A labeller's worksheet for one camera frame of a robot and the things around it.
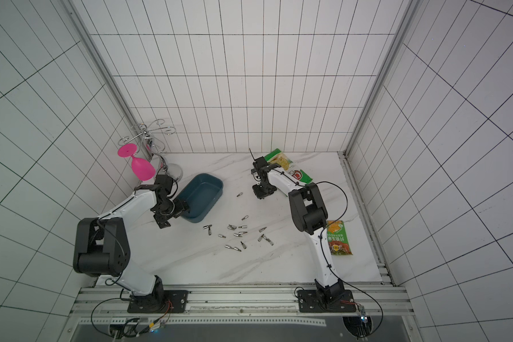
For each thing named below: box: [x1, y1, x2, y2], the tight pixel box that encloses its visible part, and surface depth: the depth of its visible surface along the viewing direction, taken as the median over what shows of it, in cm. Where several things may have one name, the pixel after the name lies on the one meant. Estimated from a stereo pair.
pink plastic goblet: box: [117, 143, 157, 181], surface depth 90 cm
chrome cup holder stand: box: [117, 118, 184, 182], surface depth 92 cm
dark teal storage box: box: [176, 173, 224, 224], surface depth 105 cm
